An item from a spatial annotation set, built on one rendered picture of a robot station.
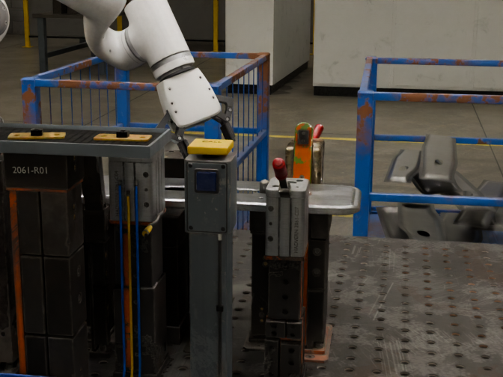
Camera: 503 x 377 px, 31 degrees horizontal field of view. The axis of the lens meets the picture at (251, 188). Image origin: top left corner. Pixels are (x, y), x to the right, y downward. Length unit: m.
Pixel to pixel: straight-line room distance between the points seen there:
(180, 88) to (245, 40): 7.81
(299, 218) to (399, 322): 0.50
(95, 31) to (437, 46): 7.89
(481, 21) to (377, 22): 1.02
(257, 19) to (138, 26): 7.75
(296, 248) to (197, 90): 0.41
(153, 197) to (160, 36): 0.36
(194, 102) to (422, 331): 0.65
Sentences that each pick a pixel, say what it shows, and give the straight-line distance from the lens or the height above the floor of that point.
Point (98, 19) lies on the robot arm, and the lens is 1.69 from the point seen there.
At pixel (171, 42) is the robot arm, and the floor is 1.27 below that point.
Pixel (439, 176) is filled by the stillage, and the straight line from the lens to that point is 3.70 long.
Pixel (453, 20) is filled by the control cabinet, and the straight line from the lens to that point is 9.46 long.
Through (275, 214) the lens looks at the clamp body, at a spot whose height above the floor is 1.02.
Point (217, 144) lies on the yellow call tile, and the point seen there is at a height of 1.16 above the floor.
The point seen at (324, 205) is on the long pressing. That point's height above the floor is 1.00.
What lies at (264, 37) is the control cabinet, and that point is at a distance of 9.52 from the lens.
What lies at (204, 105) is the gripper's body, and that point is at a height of 1.15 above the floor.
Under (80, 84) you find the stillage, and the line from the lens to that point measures 3.66.
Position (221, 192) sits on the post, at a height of 1.09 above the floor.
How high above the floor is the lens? 1.44
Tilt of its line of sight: 14 degrees down
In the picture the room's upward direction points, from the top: straight up
